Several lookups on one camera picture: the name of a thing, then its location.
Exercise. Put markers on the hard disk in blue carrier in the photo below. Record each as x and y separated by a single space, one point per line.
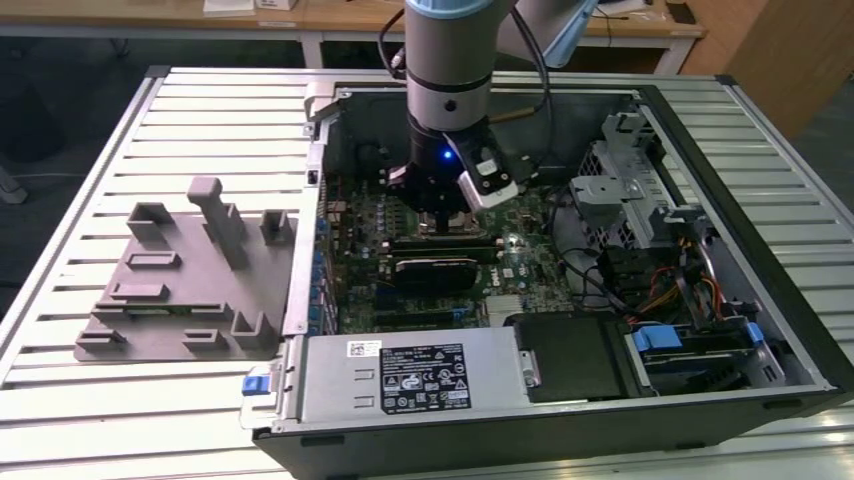
656 340

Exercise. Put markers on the grey metal drive cage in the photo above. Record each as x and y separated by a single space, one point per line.
600 195

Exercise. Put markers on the white box black print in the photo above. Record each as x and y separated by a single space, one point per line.
276 4

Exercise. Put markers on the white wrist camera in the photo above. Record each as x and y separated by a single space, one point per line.
490 187

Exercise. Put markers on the silver chipset heatsink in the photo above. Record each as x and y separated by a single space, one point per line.
507 306

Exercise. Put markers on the wooden desk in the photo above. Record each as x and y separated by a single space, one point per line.
200 22

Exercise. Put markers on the black expansion slot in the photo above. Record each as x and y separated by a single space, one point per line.
413 319

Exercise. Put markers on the blue plastic latch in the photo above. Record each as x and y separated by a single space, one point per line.
251 386

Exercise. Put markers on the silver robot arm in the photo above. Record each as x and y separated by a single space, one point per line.
447 60

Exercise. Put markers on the black plastic shroud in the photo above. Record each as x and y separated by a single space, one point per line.
574 355

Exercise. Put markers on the green motherboard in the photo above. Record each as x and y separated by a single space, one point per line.
547 295

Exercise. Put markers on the black PC case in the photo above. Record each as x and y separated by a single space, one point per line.
467 450

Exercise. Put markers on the grey chair base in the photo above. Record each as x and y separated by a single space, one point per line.
13 190

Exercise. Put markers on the plain white box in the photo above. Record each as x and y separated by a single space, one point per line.
228 6

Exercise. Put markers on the grey parts rack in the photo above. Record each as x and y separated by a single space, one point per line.
193 280

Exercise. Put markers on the black RAM stick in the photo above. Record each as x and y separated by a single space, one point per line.
443 255

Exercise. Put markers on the silver power supply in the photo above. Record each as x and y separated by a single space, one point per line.
333 380

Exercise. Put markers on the CPU socket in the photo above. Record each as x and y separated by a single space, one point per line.
462 235

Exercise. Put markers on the black phone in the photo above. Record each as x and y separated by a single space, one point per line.
682 12

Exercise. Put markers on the black graphics card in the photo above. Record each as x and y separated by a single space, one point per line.
433 275

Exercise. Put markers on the wooden cabinet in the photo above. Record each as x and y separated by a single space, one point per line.
787 50

